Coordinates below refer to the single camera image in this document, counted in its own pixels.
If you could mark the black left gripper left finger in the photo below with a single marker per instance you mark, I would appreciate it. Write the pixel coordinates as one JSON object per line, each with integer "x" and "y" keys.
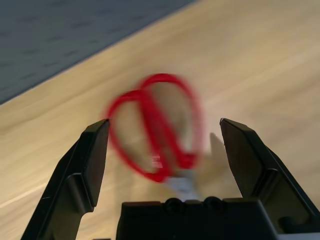
{"x": 87, "y": 162}

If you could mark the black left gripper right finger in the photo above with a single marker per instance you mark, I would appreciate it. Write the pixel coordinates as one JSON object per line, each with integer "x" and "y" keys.
{"x": 245, "y": 155}

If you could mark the grey perforated pegboard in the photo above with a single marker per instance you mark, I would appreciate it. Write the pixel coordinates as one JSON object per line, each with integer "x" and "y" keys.
{"x": 50, "y": 37}

